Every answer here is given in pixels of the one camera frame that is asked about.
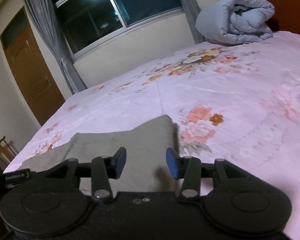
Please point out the brown wooden door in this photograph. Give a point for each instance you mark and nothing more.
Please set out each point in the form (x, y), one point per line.
(29, 68)

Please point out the left grey curtain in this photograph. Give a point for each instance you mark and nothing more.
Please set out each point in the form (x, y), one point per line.
(43, 16)

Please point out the sliding glass window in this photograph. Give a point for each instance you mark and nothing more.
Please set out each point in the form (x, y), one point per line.
(89, 23)

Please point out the wooden chair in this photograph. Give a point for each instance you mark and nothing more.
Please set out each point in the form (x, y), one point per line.
(7, 153)

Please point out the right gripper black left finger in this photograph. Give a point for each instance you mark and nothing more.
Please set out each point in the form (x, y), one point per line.
(49, 202)

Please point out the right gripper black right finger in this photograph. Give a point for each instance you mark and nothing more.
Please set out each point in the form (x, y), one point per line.
(230, 196)

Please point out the rolled light blue duvet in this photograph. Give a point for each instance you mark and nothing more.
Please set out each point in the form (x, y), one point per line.
(234, 22)

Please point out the grey knit pants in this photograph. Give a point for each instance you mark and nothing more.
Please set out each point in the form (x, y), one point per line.
(145, 169)

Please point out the pink floral bed cover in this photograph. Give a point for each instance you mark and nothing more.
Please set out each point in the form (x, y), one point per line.
(239, 103)

